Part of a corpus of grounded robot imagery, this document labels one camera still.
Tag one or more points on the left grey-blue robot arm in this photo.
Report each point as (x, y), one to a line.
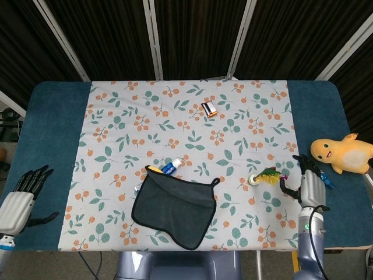
(4, 251)

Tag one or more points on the yellow plush toy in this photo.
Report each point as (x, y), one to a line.
(346, 154)

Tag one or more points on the blue table cover cloth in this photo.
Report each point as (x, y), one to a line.
(52, 122)

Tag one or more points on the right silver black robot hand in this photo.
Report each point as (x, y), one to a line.
(313, 189)

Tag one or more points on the small yellow object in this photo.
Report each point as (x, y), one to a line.
(156, 169)

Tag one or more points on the dark grey black-edged towel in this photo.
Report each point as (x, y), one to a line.
(175, 213)

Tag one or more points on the dark background equipment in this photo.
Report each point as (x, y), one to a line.
(8, 125)

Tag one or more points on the dark blue tube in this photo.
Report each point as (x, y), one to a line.
(327, 181)

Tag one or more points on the orange fruit leaf tablecloth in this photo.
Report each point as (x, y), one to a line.
(175, 122)

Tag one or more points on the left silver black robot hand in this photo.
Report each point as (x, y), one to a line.
(14, 210)

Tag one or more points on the grey-blue robot torso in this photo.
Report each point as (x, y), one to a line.
(175, 266)

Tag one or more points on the dark folding screen white frames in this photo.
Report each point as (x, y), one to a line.
(198, 35)

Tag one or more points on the white blue toothpaste tube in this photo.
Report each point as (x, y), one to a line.
(172, 167)

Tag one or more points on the colourful feathered toy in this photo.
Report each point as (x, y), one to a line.
(268, 175)

